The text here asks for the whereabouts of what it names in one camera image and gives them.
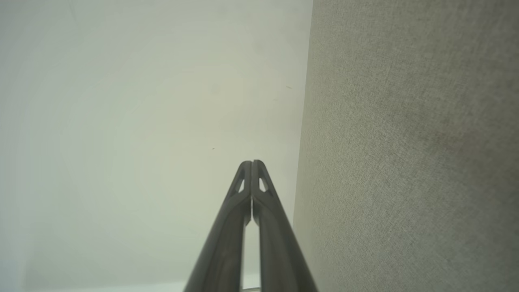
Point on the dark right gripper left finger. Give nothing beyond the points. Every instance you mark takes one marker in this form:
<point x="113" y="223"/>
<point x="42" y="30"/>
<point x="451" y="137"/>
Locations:
<point x="223" y="251"/>

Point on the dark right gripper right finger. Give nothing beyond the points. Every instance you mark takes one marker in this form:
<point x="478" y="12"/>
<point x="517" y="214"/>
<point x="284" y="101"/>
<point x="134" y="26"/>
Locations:
<point x="279" y="251"/>

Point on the grey fabric sofa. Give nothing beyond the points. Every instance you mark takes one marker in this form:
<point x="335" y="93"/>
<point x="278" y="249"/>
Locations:
<point x="405" y="142"/>

